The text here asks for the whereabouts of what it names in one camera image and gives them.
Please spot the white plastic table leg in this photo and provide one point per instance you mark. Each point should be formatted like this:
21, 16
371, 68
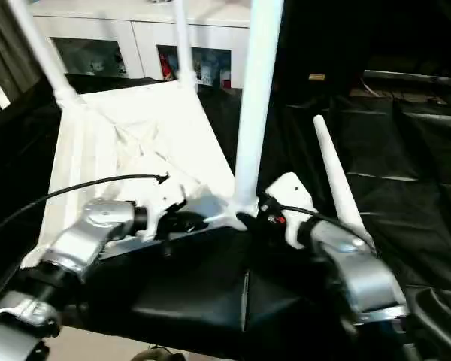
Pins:
255, 94
41, 49
184, 41
334, 161

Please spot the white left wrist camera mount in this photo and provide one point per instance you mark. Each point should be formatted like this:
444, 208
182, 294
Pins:
165, 203

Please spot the white plastic table top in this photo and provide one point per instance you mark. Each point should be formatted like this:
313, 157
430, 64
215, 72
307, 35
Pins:
135, 120

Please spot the black work mat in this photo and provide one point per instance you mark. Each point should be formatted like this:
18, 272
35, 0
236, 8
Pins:
210, 293

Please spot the small tan label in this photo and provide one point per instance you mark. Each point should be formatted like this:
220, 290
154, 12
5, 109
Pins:
316, 77

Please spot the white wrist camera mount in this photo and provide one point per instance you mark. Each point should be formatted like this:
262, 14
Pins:
293, 192
165, 203

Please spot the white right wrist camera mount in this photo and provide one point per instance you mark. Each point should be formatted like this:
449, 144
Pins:
293, 192

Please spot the dark brown rounded object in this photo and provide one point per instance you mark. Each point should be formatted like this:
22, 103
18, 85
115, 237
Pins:
156, 354

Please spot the grey curtain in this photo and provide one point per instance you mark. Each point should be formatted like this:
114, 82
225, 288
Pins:
3, 56

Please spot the white glass-door cabinet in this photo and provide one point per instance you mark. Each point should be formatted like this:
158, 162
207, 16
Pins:
146, 34

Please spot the long grey metal bar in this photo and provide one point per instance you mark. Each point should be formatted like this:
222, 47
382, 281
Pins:
417, 78

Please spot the large black case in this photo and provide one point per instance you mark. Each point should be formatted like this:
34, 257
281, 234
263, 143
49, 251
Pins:
361, 37

